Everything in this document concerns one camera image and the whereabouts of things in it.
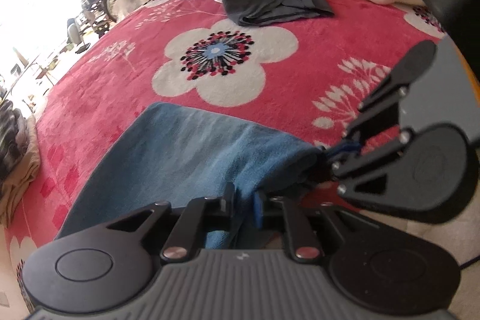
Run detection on zebra striped cloth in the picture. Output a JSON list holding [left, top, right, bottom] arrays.
[[0, 100, 29, 182]]

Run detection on pink floral fleece blanket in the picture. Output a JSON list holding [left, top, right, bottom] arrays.
[[10, 0, 461, 319]]

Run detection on light blue denim jeans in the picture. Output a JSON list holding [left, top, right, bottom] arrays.
[[55, 101, 357, 250]]

